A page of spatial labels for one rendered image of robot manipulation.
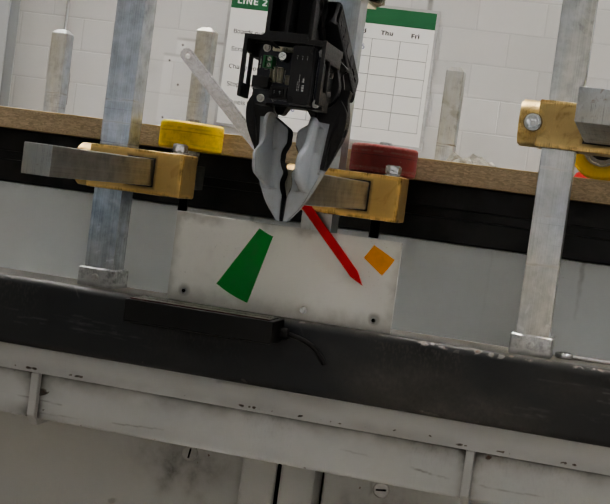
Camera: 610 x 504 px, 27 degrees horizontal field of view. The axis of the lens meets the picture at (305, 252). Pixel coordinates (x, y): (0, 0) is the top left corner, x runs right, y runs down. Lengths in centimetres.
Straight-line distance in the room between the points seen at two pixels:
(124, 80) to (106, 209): 15
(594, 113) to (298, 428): 55
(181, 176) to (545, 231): 41
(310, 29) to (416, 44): 751
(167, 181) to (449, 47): 718
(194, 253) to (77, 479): 49
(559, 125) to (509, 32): 724
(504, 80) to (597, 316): 701
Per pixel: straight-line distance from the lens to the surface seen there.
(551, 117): 135
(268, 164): 108
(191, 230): 142
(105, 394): 151
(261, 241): 139
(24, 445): 182
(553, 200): 135
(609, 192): 153
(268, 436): 145
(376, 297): 137
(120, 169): 135
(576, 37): 136
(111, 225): 146
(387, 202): 136
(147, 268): 168
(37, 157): 120
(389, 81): 854
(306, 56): 103
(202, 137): 155
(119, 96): 147
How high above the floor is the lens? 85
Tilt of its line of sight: 3 degrees down
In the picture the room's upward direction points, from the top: 8 degrees clockwise
